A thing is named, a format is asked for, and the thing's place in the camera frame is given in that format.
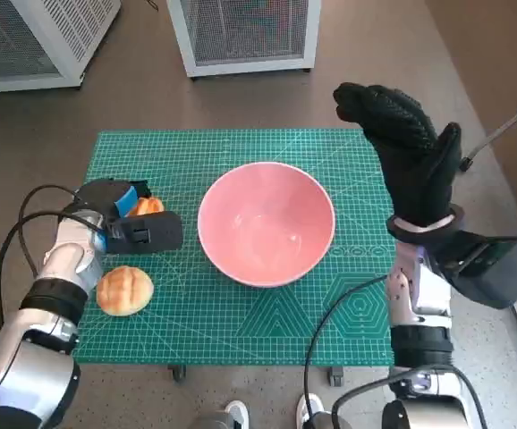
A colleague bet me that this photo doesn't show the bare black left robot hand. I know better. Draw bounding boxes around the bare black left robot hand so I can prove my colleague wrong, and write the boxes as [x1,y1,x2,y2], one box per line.
[108,179,153,219]

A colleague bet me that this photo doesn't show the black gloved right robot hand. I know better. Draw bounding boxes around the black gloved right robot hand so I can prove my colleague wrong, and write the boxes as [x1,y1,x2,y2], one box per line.
[332,82,464,233]

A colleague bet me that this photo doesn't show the long orange toy bread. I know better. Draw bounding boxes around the long orange toy bread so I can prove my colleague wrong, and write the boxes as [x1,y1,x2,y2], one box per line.
[128,195,165,218]

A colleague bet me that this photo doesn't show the round pale toy bread bun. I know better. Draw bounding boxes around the round pale toy bread bun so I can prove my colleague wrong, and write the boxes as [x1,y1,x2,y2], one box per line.
[95,265,155,317]

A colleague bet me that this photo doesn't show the pink bowl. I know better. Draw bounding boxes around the pink bowl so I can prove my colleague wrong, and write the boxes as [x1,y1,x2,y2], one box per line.
[197,162,336,288]

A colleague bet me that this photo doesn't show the green cutting mat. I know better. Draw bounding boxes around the green cutting mat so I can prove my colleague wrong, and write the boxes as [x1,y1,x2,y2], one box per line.
[71,128,398,367]

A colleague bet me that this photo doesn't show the large white mesh cabinet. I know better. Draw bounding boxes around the large white mesh cabinet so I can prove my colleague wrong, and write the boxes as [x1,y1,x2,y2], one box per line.
[0,0,123,95]

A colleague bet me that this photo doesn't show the small white mesh cabinet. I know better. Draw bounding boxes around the small white mesh cabinet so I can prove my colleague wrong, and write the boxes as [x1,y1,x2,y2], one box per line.
[165,0,322,80]

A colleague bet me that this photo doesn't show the white robot foot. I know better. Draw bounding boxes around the white robot foot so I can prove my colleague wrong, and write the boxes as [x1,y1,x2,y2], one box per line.
[296,392,326,429]
[225,400,250,429]

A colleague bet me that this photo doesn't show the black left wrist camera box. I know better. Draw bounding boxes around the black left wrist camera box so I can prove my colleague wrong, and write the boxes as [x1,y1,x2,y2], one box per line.
[105,211,184,255]

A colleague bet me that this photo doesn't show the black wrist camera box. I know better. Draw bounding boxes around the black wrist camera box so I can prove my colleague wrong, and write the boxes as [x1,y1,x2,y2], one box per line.
[105,211,184,255]
[428,230,517,310]

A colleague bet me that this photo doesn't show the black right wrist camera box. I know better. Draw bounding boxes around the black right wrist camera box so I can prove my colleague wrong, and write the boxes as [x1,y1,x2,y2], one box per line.
[428,230,517,310]

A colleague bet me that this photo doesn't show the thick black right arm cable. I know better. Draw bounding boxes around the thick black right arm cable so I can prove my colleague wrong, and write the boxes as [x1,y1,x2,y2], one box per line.
[332,366,483,429]

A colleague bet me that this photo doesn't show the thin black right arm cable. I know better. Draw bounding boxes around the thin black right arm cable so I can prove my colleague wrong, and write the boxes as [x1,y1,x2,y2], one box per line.
[303,274,389,429]

